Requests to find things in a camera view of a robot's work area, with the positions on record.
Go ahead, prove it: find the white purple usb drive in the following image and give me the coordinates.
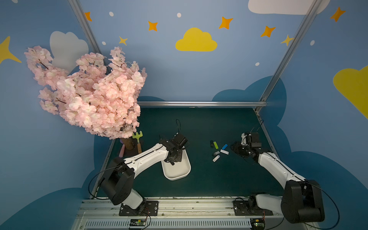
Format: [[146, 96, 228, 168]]
[[212, 155, 220, 162]]

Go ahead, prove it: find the green toy rake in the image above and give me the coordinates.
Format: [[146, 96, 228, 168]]
[[132, 131, 143, 154]]

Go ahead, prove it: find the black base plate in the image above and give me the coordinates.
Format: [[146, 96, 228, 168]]
[[233, 199, 273, 216], [119, 200, 159, 217]]

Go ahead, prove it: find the green circuit board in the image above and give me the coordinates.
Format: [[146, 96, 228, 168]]
[[129, 219, 147, 228], [250, 218, 265, 230]]

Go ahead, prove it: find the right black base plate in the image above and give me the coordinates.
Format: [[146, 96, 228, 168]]
[[233, 199, 273, 216]]

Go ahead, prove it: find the pink cherry blossom tree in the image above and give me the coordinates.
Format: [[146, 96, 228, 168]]
[[25, 46, 147, 140]]

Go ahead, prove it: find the right green circuit board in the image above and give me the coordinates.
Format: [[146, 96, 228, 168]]
[[250, 218, 265, 230]]

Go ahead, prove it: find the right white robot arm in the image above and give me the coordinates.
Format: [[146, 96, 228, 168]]
[[231, 141, 325, 223]]

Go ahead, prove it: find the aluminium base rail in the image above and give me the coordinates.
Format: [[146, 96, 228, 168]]
[[72, 196, 319, 230]]

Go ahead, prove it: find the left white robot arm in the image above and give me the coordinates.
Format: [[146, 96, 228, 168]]
[[98, 134, 191, 209]]

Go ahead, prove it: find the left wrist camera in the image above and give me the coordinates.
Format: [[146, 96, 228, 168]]
[[172, 133, 188, 149]]

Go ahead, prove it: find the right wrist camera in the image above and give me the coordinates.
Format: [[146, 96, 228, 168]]
[[241, 132, 262, 148]]

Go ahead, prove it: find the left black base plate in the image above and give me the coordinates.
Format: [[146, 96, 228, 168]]
[[119, 200, 159, 217]]

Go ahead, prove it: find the left green circuit board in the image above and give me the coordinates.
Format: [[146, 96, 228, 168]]
[[129, 219, 147, 228]]

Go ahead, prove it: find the pink toy handle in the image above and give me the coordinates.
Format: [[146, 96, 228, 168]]
[[118, 144, 125, 158]]

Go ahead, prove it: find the white rectangular usb drive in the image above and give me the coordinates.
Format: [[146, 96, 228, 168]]
[[220, 149, 229, 155]]

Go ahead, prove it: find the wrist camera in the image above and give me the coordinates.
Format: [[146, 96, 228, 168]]
[[172, 133, 188, 149], [241, 132, 262, 148]]

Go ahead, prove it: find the white oval storage box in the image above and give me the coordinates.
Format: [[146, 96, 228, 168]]
[[161, 150, 191, 181]]

